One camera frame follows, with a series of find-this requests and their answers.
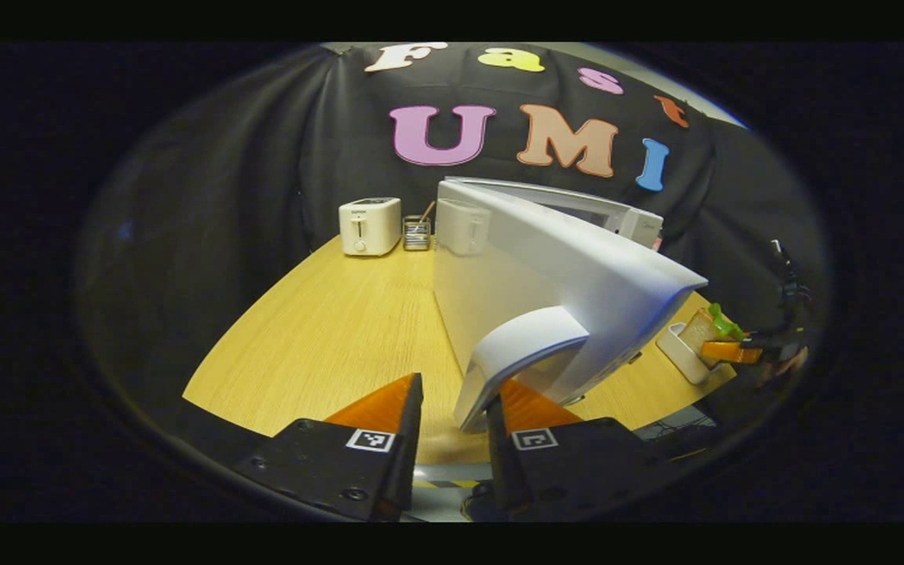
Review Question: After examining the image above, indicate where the white toaster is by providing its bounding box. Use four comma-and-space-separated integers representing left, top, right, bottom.
338, 197, 403, 257

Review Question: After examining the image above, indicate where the black backdrop cloth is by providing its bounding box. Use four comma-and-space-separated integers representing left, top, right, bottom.
79, 43, 829, 440

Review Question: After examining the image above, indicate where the sandwich with green lettuce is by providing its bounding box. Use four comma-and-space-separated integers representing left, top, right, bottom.
680, 303, 747, 354

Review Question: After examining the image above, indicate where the white rectangular tray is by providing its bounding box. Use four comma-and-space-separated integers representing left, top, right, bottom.
656, 322, 716, 385

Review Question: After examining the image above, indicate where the metal holder with sticks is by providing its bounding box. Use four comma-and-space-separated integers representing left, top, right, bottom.
403, 202, 437, 252

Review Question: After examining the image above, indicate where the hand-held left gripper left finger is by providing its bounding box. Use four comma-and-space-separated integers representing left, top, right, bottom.
236, 373, 425, 523

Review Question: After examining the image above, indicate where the white microwave oven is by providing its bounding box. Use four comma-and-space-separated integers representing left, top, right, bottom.
432, 177, 710, 434

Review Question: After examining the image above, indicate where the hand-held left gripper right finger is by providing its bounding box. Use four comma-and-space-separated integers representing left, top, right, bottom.
487, 381, 661, 523

